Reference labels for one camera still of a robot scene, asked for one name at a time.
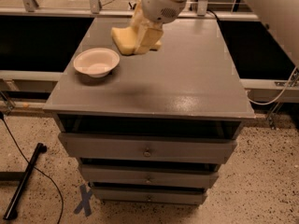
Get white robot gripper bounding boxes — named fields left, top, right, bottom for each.
left=130, top=0, right=187, bottom=54

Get yellow wavy sponge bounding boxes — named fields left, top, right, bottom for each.
left=110, top=26, right=163, bottom=56

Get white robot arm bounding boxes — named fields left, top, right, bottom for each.
left=131, top=0, right=299, bottom=67

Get white paper bowl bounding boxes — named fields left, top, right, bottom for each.
left=73, top=48, right=120, bottom=77

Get grey drawer cabinet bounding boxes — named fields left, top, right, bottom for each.
left=44, top=19, right=254, bottom=194

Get top grey drawer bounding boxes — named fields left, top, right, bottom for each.
left=58, top=133, right=236, bottom=164

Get grey drawer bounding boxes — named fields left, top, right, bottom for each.
left=58, top=133, right=236, bottom=164
left=92, top=187, right=206, bottom=205
left=79, top=164, right=219, bottom=189

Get middle grey drawer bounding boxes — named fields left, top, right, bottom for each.
left=79, top=164, right=219, bottom=189

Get bottom grey drawer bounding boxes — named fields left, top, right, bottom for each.
left=92, top=187, right=206, bottom=205

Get grey tape cross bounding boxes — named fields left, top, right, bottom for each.
left=74, top=185, right=93, bottom=217

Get black stand leg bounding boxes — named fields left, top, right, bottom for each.
left=0, top=143, right=47, bottom=220

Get metal railing frame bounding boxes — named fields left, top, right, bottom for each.
left=0, top=0, right=255, bottom=16

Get white cable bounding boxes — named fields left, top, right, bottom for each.
left=247, top=66, right=299, bottom=106

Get black floor cable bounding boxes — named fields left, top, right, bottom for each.
left=0, top=110, right=64, bottom=224

